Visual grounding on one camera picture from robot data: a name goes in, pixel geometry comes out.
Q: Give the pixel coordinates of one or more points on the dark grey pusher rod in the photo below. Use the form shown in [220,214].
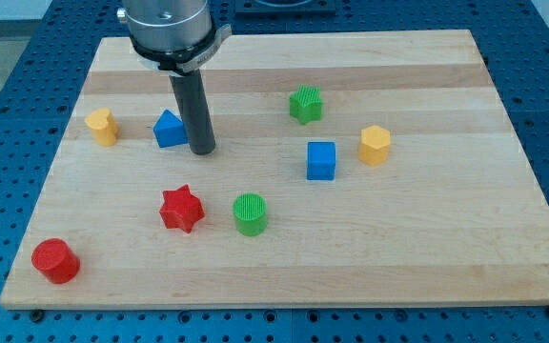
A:
[192,104]

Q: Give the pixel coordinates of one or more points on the blue triangle block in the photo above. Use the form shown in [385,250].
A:
[169,130]

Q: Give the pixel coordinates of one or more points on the yellow heart block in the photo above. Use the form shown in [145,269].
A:
[102,126]

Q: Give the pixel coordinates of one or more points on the green star block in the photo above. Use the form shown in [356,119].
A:
[306,104]

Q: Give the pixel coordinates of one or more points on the red star block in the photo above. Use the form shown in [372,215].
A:
[181,209]

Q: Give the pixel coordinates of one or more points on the green cylinder block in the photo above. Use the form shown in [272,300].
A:
[250,214]

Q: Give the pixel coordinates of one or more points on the blue cube block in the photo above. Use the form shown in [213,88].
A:
[321,160]

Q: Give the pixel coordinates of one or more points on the yellow hexagon block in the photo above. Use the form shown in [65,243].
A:
[374,145]

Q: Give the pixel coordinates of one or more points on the wooden board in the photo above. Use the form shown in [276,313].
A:
[454,216]

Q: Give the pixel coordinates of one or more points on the red cylinder block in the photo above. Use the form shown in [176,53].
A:
[55,260]

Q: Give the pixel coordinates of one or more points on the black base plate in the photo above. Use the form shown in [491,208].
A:
[277,7]

